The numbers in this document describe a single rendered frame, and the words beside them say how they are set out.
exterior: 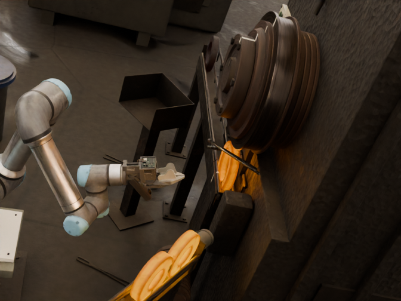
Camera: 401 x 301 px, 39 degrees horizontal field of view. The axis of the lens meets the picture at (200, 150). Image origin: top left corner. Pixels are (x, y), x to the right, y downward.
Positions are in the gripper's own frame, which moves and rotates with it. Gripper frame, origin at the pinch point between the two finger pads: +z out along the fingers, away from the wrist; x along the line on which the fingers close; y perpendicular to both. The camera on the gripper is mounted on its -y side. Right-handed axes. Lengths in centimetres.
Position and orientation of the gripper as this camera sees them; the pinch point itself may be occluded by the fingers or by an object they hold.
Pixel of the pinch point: (181, 178)
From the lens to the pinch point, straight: 200.2
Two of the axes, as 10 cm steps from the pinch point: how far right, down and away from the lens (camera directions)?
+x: -0.2, -6.0, 8.0
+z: 10.0, -0.2, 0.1
